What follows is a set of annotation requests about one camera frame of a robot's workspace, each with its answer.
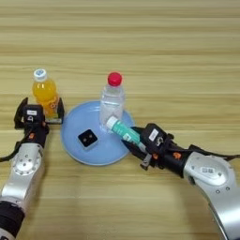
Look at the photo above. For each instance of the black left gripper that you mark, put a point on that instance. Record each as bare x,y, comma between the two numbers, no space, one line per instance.
36,132

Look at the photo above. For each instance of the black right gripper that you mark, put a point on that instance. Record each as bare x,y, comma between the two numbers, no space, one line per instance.
168,156

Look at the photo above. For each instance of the green and white glue stick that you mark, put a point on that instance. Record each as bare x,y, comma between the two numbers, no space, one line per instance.
123,130

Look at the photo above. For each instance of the orange juice bottle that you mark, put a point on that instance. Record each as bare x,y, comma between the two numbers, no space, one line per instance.
45,92

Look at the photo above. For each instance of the clear red-capped water bottle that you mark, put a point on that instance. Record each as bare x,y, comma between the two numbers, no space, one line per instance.
112,101

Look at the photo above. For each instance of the left gripper labelled black box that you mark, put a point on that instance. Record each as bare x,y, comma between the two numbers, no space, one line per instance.
32,113

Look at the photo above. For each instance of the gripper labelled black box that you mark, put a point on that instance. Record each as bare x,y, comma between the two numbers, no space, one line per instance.
32,113
153,136

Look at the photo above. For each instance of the right gripper labelled black box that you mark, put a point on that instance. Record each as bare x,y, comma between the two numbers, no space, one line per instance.
153,136

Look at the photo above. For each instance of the blue round plate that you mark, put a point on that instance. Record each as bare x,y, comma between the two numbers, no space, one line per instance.
75,125

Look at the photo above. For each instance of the small black square block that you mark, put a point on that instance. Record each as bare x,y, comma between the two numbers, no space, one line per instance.
87,139

